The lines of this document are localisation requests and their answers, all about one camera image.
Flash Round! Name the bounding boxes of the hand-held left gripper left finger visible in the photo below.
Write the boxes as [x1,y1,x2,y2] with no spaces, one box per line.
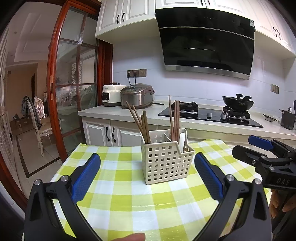
[24,153,102,241]

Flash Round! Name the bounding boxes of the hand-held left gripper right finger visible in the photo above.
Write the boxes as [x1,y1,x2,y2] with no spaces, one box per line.
[194,152,272,241]

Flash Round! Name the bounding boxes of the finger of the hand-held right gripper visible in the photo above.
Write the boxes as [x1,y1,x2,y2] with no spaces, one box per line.
[232,145,264,166]
[248,136,296,154]

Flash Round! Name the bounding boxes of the white ceramic spoon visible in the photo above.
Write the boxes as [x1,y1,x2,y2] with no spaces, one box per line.
[180,133,188,154]

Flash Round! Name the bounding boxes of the white perforated plastic utensil basket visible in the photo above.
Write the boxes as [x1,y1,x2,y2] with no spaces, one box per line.
[141,128,196,185]

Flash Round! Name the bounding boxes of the person's right hand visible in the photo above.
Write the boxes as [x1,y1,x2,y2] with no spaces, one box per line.
[269,189,296,215]

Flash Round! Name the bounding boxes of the person's left hand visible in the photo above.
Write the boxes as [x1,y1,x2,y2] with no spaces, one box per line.
[109,233,146,241]

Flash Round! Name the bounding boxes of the steel cooking pot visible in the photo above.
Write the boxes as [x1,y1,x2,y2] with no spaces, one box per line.
[279,108,296,130]

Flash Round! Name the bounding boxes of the black burner grate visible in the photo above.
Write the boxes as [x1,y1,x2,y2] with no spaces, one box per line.
[223,105,250,120]
[179,101,199,114]

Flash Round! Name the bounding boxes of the black wok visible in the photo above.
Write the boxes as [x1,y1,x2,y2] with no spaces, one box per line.
[222,93,255,111]

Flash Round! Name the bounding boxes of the white base cabinets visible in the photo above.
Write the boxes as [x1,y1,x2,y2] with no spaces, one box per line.
[81,116,296,149]

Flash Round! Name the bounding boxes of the green white checkered tablecloth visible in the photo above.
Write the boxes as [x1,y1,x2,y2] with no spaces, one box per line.
[22,139,272,241]

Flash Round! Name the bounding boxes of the black glass gas cooktop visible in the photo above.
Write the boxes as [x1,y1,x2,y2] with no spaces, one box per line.
[158,107,264,128]

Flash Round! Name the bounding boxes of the light stone kitchen countertop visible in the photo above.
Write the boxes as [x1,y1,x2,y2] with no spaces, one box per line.
[78,102,296,141]

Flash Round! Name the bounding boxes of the white carved dining chair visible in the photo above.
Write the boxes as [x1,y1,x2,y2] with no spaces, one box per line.
[33,96,61,157]

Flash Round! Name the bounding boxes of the white electric pressure cooker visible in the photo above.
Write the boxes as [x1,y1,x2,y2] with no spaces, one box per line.
[102,82,126,107]

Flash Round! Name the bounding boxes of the dark jacket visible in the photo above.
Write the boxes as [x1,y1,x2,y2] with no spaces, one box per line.
[21,96,35,118]

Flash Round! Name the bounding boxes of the silver rice cooker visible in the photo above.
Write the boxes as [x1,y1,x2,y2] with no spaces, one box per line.
[120,83,155,109]

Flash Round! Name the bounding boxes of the glass sliding door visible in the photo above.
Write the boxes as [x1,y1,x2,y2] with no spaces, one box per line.
[47,0,102,160]

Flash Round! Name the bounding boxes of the black glass range hood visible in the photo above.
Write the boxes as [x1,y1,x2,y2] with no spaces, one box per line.
[155,8,256,80]

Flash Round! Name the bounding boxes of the red wooden door frame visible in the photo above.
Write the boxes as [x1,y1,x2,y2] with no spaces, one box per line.
[0,38,114,211]

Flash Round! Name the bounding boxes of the grey wall power outlet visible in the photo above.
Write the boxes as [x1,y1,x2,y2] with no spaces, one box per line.
[126,68,147,77]

